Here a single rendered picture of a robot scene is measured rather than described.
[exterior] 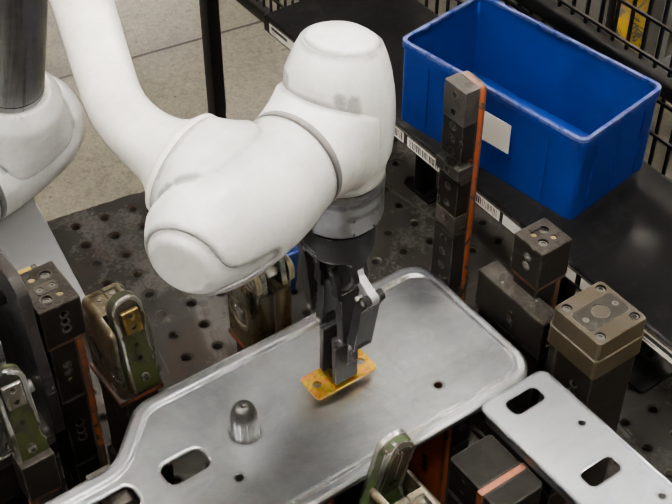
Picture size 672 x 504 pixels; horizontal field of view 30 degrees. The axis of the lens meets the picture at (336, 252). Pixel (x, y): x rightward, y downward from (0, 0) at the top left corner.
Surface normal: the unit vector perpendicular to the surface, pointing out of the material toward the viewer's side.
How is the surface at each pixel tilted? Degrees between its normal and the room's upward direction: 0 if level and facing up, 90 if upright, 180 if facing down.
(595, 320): 0
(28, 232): 2
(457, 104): 90
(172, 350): 0
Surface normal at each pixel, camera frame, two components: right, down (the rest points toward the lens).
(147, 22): 0.00, -0.73
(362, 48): 0.29, -0.61
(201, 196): -0.06, -0.48
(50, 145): 0.84, 0.50
